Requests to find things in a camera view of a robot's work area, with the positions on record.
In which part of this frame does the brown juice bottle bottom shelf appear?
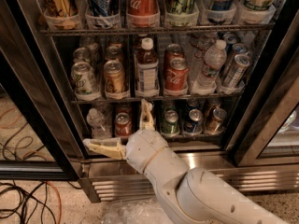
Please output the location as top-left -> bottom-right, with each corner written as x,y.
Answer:
138,102 -> 158,131

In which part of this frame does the yellow tall can top shelf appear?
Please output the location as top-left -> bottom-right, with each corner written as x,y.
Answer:
44,0 -> 78,18

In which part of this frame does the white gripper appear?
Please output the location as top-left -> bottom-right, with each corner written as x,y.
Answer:
82,98 -> 169,175

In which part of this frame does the right glass fridge door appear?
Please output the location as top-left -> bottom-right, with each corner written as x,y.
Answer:
234,12 -> 299,167

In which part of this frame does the red coke can shelf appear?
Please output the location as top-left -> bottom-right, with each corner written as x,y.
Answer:
128,0 -> 158,27
115,113 -> 133,137

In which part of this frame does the gold can shelf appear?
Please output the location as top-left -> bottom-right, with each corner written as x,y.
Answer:
104,60 -> 126,93
105,46 -> 123,63

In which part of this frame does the front silver slim can middle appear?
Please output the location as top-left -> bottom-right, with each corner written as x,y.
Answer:
222,54 -> 251,88

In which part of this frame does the brown can bottom shelf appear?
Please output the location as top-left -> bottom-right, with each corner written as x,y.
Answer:
206,108 -> 227,133

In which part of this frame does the water bottle bottom shelf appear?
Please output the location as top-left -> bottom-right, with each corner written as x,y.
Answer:
86,108 -> 111,139

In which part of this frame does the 7up can shelf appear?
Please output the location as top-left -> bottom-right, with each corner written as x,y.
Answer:
71,62 -> 99,95
73,47 -> 93,66

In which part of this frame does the wire shelf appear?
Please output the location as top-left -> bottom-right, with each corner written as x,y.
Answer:
40,22 -> 275,36
71,91 -> 243,105

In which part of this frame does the clear plastic bag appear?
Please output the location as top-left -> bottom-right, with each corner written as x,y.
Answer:
101,197 -> 173,224

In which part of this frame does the left glass fridge door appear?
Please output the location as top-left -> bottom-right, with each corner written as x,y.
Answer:
0,0 -> 84,180

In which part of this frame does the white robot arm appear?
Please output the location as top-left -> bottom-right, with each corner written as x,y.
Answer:
83,100 -> 288,224

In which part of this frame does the top wire shelf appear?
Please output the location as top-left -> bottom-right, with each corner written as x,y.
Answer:
40,22 -> 275,36

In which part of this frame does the front red coke can middle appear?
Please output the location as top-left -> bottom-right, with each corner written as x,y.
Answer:
164,57 -> 188,91

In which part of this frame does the brown juice bottle middle shelf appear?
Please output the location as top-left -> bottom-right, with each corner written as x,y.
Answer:
135,37 -> 159,91

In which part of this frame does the blue can bottom shelf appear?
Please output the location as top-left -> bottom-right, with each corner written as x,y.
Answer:
183,109 -> 203,134

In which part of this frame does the stainless steel fridge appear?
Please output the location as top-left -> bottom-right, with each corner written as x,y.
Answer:
8,0 -> 299,203

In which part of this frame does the middle wire shelf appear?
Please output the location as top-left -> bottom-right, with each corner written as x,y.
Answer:
71,91 -> 243,105

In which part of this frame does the rear red coke can middle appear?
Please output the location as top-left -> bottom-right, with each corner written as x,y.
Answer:
164,44 -> 184,66

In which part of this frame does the glass fridge door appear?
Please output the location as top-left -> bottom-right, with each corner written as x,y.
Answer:
234,12 -> 299,167
0,0 -> 84,180

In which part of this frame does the blue white can top shelf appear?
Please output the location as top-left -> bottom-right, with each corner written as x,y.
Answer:
84,0 -> 121,18

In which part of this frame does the brown juice bottle shelf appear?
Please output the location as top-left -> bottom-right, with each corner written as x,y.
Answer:
138,102 -> 158,131
135,37 -> 159,91

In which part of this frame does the red coke can top shelf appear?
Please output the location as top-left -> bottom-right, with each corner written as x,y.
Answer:
128,0 -> 158,27

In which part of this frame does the gold can front middle shelf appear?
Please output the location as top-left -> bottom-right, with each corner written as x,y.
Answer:
104,60 -> 126,93

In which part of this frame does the silver slim can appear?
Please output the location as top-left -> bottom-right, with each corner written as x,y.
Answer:
222,54 -> 251,88
222,43 -> 249,75

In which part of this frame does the green can bottom shelf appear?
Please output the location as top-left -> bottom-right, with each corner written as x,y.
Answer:
162,110 -> 179,135

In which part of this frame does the clear water bottle middle shelf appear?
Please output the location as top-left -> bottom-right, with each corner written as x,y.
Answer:
197,39 -> 227,88

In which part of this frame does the red coke can bottom shelf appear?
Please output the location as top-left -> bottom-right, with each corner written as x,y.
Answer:
115,113 -> 133,137

